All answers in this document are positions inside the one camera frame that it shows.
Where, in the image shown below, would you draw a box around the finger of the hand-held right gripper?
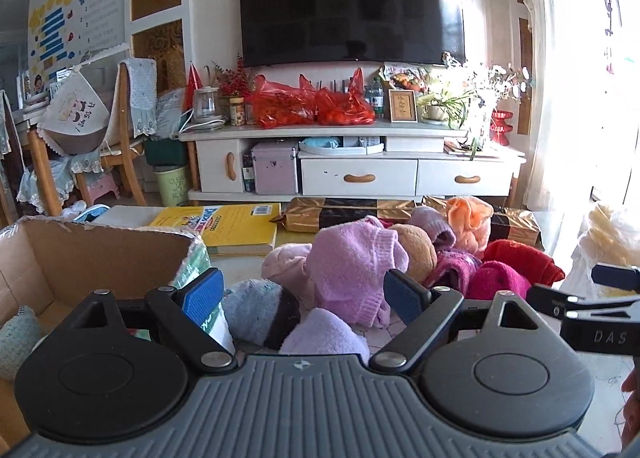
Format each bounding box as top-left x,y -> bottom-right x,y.
591,263 -> 640,291
525,284 -> 587,323

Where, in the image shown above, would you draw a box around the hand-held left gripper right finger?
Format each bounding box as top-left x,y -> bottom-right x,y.
369,269 -> 557,374

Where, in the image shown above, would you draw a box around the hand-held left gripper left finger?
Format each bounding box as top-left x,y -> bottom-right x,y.
37,267 -> 239,374

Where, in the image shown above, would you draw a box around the tan sock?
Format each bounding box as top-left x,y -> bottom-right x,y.
387,224 -> 438,285

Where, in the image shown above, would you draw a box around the red knit hat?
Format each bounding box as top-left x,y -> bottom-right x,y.
482,239 -> 566,286

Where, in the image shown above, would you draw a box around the hot pink sock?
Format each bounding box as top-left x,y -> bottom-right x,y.
465,260 -> 533,309

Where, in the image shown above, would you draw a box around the grey and black knit hat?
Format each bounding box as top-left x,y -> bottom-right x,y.
220,279 -> 301,350

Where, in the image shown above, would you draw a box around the pink purple knitted sock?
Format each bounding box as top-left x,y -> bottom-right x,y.
310,218 -> 410,329

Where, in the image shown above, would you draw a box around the mauve ribbed sock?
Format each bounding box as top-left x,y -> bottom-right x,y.
407,206 -> 457,251

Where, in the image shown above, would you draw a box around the pale pink sock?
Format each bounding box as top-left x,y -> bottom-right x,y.
261,243 -> 316,299

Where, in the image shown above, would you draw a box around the orange sock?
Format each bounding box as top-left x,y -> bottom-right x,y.
445,196 -> 495,259

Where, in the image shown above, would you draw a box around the cardboard box with green print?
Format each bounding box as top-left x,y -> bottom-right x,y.
0,215 -> 237,444

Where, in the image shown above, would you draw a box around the teal knitted sock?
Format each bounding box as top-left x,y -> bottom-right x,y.
0,305 -> 43,381

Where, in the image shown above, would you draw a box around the white patterned desktop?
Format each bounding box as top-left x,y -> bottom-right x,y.
90,205 -> 640,458

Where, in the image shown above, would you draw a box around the person's right hand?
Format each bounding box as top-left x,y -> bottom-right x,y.
621,372 -> 640,450

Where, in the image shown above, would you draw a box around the cream plush cloth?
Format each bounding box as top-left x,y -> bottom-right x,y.
575,200 -> 640,289

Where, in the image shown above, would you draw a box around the yellow book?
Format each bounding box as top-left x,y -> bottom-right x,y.
149,203 -> 282,257

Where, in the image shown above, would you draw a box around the gold and black package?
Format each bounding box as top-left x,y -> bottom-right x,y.
270,197 -> 417,233
421,195 -> 542,251

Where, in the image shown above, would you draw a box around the light green waste bin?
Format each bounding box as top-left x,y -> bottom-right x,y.
154,165 -> 190,207

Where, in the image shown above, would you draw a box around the blue and white object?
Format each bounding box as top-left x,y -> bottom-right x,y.
75,204 -> 111,223

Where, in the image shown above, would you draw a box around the pink storage case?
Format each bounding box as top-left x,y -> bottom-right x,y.
251,142 -> 300,195

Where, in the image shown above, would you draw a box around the white television cabinet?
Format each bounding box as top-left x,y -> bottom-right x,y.
178,118 -> 527,206

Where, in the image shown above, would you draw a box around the pink stool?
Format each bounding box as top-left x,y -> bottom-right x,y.
75,173 -> 121,206

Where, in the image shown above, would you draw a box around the stack of magazines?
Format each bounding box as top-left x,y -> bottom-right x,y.
444,140 -> 501,159

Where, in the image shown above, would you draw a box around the pale quilted cushion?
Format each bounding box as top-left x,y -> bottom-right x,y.
155,88 -> 193,139

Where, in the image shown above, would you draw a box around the wooden framed picture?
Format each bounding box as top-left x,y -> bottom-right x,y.
388,89 -> 418,123

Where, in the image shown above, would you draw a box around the glass electric kettle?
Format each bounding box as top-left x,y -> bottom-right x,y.
192,86 -> 224,131

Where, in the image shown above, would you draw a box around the red plastic bag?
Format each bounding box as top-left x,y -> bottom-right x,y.
299,68 -> 377,126
250,74 -> 318,129

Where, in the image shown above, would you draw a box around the green label water bottle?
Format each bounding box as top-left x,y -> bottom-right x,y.
369,76 -> 385,119

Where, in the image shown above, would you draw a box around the small red flag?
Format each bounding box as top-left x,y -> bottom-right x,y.
182,62 -> 203,111

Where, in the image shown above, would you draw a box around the wrapped gift basket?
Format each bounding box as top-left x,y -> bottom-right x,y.
382,62 -> 431,93

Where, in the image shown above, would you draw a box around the red berry branches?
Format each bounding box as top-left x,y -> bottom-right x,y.
212,55 -> 256,98

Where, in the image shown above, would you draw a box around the blue lace chair cover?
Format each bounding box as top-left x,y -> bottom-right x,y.
119,58 -> 158,139

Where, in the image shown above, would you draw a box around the white curtain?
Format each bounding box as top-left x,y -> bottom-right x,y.
520,0 -> 640,219

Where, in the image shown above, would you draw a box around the wooden dining table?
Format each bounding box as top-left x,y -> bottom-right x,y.
12,102 -> 76,219

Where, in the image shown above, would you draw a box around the white flower bouquet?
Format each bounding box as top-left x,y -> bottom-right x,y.
442,52 -> 533,161

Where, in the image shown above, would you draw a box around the cartoon print chair cover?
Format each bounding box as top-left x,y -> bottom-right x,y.
39,65 -> 112,156

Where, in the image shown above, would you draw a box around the wooden chair with lace cover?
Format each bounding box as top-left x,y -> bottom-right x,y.
0,90 -> 26,229

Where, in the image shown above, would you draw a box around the black television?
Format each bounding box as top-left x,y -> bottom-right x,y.
238,0 -> 466,68

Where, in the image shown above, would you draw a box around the wall chart poster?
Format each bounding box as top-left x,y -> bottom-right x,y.
27,0 -> 126,83

